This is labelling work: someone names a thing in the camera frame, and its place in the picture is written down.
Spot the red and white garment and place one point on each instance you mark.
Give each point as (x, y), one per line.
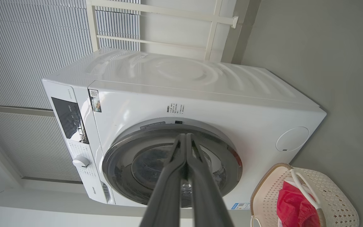
(295, 208)

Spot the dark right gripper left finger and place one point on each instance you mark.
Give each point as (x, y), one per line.
(169, 195)

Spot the QR code sticker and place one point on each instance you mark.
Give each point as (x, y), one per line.
(95, 101)

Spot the white washer control knob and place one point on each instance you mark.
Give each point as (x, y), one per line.
(81, 161)

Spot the white front-load washing machine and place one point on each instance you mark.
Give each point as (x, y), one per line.
(169, 72)

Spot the small printed text label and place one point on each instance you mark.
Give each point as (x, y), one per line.
(175, 108)

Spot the round white filter cover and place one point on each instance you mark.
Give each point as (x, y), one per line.
(292, 139)

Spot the black washer control display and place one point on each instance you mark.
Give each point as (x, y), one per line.
(69, 119)

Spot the blue energy label sticker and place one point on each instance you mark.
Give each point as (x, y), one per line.
(240, 206)

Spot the white window blinds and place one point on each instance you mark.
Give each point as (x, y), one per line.
(27, 63)

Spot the white metal rack frame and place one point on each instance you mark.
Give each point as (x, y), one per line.
(213, 22)

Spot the round black glass washer door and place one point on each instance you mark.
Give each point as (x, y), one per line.
(128, 170)

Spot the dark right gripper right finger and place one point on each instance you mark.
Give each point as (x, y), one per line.
(205, 195)

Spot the cream perforated laundry basket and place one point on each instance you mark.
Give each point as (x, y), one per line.
(332, 195)

